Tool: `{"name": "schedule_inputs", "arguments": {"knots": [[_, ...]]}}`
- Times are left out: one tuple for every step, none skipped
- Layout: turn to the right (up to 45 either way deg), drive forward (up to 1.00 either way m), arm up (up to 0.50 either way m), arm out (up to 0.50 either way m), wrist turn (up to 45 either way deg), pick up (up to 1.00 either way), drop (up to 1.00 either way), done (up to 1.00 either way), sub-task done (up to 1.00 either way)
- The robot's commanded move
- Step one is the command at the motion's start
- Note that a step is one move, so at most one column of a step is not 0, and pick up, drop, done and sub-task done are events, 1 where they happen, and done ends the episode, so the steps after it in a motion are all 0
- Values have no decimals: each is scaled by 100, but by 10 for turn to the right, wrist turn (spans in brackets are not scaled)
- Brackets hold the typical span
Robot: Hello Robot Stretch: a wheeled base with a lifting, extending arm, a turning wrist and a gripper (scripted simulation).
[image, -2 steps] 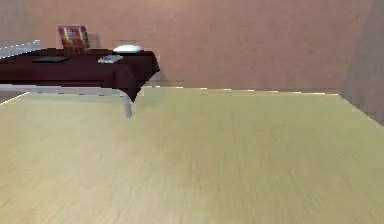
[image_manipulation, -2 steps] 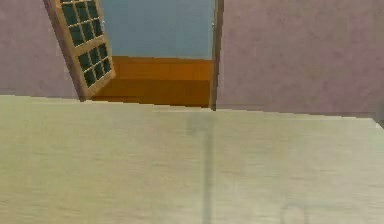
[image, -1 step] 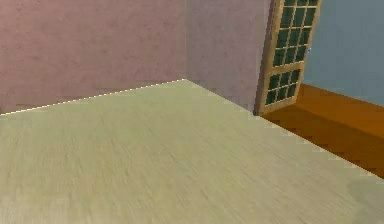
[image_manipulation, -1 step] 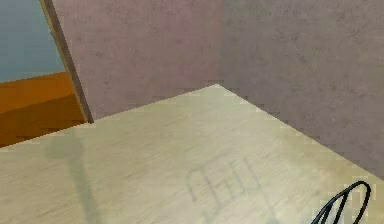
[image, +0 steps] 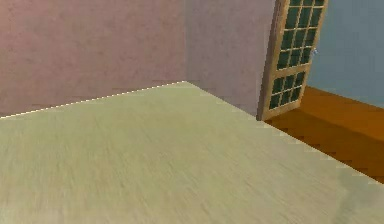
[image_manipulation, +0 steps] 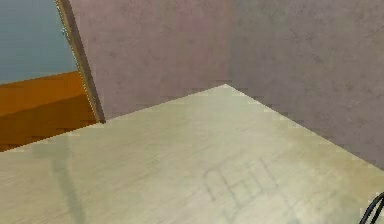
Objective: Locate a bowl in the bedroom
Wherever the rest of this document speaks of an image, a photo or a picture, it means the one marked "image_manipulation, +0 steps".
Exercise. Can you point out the brown door frame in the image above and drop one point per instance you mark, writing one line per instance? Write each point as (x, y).
(81, 56)

